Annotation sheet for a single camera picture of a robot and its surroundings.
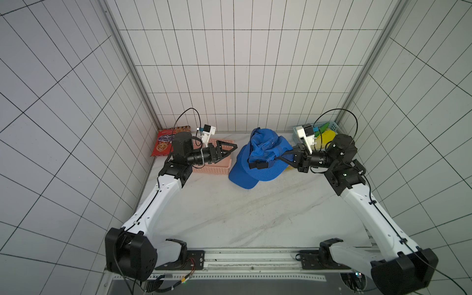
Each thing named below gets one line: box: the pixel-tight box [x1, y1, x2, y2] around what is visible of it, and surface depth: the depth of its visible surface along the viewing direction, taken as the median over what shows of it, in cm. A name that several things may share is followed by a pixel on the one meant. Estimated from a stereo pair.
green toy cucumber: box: [314, 121, 330, 138], surface depth 116 cm
